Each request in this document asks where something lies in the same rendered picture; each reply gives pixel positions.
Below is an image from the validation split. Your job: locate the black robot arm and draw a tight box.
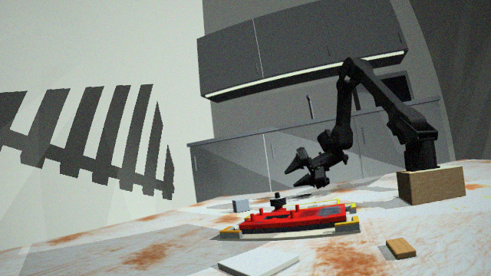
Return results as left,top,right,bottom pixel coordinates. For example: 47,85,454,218
312,57,440,188

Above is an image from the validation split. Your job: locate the white flat square slab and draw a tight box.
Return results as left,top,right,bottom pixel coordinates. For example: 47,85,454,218
218,247,299,276

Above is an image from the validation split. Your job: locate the black rubber tyre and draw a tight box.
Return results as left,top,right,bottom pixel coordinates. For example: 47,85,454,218
270,196,287,206

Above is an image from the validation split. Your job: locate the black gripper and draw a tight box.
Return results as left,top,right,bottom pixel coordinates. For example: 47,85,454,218
285,147,331,189

